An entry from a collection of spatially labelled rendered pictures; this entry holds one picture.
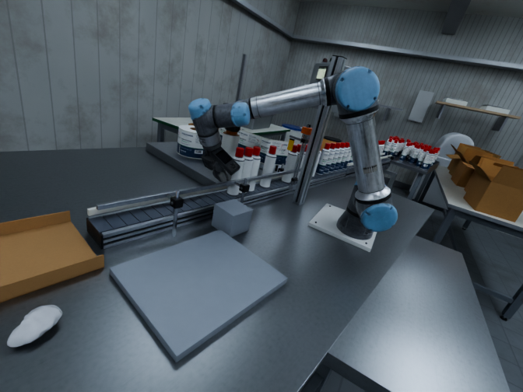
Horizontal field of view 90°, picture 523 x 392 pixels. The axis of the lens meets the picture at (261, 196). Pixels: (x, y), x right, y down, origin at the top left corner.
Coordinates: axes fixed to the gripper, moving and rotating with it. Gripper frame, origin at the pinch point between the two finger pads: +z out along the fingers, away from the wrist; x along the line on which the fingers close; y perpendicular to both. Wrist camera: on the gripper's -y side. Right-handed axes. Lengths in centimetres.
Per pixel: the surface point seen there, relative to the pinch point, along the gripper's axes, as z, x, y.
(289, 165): 16.7, -38.6, -0.9
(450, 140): 204, -394, -28
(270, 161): 4.7, -24.9, -1.0
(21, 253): -24, 62, 2
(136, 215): -14.0, 35.2, 0.7
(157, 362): -18, 52, -43
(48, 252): -22, 57, 0
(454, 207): 103, -146, -74
